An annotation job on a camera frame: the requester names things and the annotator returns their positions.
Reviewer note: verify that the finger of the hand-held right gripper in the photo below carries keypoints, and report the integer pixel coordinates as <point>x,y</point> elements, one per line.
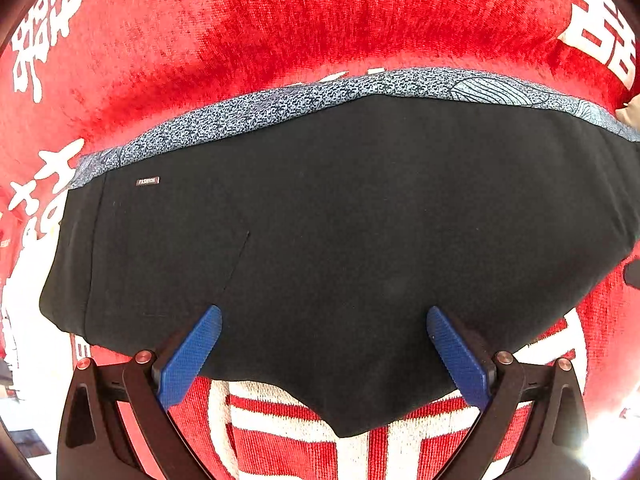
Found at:
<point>634,274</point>

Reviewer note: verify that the black pants with patterned waistband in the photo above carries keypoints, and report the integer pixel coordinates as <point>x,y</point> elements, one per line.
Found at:
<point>350,210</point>

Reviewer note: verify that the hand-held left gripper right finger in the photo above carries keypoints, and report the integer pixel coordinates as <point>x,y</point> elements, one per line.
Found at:
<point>457,357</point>

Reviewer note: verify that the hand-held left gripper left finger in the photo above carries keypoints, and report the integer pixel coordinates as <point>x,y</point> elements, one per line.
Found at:
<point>192,355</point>

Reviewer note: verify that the red printed blanket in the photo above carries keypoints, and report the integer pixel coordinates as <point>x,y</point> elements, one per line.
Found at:
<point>320,20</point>

